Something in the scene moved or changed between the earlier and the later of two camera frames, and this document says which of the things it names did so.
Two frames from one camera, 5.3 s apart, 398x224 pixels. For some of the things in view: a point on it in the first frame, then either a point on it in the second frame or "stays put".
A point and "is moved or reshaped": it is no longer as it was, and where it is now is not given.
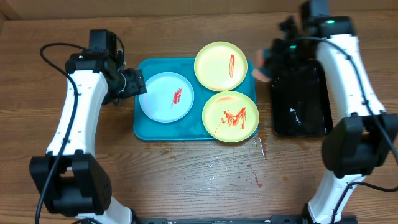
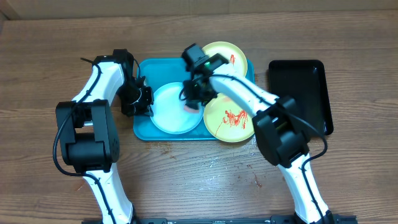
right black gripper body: (287, 55) → (200, 91)
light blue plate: (169, 97) is moved or reshaped
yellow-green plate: (231, 116) stays put
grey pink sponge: (262, 73) → (190, 109)
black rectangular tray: (301, 105) stays put
